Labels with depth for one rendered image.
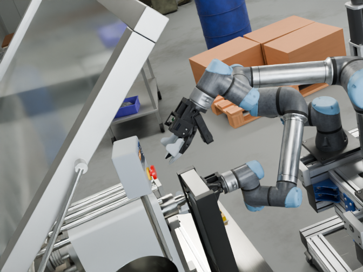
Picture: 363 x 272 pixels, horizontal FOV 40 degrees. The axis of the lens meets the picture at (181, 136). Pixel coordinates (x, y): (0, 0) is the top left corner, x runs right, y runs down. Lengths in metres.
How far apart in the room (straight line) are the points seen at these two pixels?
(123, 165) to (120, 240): 0.40
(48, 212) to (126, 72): 0.19
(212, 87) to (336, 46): 3.38
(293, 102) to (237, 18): 4.17
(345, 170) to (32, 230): 1.98
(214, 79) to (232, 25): 4.51
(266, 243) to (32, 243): 2.67
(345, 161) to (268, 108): 0.64
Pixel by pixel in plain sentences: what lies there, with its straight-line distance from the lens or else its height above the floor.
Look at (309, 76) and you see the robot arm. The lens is 1.72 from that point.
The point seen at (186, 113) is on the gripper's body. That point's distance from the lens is 1.57.
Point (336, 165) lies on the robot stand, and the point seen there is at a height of 0.73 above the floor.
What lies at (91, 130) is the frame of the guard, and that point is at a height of 1.92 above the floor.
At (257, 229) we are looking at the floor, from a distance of 3.33.
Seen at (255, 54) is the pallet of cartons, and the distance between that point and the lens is 4.94.
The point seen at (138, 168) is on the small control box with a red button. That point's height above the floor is 1.67.
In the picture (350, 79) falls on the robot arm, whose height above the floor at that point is 1.43.
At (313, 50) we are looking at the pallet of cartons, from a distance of 4.71.
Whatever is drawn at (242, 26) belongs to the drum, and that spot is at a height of 0.32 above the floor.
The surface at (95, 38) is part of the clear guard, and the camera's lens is 0.72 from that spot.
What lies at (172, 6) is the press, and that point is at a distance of 8.99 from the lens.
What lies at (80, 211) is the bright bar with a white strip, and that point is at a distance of 1.32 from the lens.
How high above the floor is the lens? 2.14
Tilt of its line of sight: 27 degrees down
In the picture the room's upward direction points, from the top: 18 degrees counter-clockwise
